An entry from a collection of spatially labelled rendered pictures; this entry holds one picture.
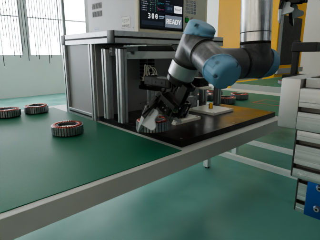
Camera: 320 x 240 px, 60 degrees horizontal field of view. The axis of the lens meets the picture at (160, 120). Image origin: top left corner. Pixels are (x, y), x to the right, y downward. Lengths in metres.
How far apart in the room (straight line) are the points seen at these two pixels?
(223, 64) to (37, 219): 0.49
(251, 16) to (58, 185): 0.59
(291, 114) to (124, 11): 0.87
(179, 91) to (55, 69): 7.10
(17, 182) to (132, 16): 0.77
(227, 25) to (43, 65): 4.65
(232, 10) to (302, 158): 4.68
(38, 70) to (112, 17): 6.39
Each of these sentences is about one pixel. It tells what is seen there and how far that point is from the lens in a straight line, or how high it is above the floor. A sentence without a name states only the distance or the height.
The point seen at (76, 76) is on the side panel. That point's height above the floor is 0.93.
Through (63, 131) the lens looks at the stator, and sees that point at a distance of 1.01.
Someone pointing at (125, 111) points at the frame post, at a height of 0.82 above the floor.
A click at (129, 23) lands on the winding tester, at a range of 1.21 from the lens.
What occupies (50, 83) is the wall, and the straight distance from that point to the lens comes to 7.75.
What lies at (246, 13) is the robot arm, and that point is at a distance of 0.74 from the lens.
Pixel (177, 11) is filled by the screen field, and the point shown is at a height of 1.22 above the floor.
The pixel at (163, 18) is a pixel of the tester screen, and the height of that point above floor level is 1.18.
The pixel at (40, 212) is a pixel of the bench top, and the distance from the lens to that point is 0.61.
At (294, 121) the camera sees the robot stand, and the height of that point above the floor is 0.92.
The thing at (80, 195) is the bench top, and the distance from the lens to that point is 0.64.
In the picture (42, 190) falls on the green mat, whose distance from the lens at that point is 0.66.
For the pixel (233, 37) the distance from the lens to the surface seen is 5.08.
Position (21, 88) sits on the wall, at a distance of 7.53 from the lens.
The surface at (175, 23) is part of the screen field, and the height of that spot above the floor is 1.16.
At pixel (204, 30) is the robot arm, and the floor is 1.09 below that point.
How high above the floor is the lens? 1.03
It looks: 14 degrees down
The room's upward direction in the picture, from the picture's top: straight up
